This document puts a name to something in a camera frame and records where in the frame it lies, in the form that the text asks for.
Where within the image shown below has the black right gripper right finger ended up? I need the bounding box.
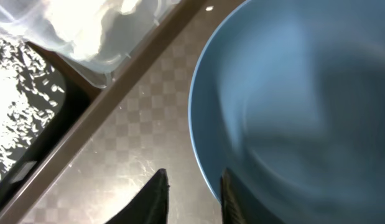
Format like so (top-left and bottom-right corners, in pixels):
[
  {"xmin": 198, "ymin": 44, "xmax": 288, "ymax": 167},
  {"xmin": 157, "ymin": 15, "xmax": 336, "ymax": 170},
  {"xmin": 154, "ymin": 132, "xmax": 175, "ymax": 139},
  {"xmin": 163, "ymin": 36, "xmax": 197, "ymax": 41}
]
[{"xmin": 220, "ymin": 168, "xmax": 284, "ymax": 224}]

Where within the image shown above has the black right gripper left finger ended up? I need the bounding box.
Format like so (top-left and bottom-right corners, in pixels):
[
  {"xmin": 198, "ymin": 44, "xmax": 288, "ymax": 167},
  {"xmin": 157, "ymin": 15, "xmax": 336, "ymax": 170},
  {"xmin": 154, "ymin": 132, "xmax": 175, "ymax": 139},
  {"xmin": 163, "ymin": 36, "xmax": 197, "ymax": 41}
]
[{"xmin": 106, "ymin": 169, "xmax": 170, "ymax": 224}]

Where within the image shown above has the dark blue plate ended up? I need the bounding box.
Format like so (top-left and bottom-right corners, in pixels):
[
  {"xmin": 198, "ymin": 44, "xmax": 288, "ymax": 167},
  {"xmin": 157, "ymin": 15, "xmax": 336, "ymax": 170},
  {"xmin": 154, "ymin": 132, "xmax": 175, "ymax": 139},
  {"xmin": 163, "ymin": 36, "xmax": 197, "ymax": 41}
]
[{"xmin": 188, "ymin": 0, "xmax": 385, "ymax": 223}]

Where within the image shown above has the white napkin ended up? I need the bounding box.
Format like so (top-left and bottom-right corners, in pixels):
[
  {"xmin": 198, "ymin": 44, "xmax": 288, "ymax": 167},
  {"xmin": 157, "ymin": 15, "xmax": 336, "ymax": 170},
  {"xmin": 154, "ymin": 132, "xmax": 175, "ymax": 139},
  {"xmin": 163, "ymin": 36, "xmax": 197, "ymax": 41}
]
[{"xmin": 44, "ymin": 0, "xmax": 141, "ymax": 60}]

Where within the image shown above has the brown serving tray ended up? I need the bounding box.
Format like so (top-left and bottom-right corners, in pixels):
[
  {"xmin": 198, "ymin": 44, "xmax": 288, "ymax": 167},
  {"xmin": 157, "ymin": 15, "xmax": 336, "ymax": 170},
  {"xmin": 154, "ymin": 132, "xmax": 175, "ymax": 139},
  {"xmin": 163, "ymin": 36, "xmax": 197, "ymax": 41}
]
[{"xmin": 0, "ymin": 0, "xmax": 238, "ymax": 223}]

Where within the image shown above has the black rectangular tray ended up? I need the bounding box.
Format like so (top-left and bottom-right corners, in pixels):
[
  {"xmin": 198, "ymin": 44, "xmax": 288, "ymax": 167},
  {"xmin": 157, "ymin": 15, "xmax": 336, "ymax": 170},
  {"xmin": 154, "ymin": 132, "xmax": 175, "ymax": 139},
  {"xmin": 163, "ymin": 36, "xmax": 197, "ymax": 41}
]
[{"xmin": 0, "ymin": 60, "xmax": 90, "ymax": 211}]

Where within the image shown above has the clear plastic bin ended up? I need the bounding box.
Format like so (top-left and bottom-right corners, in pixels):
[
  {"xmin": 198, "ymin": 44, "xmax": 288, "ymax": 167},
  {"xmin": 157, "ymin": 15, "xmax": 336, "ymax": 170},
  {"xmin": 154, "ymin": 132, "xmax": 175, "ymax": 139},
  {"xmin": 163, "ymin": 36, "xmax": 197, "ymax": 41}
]
[{"xmin": 0, "ymin": 0, "xmax": 180, "ymax": 88}]

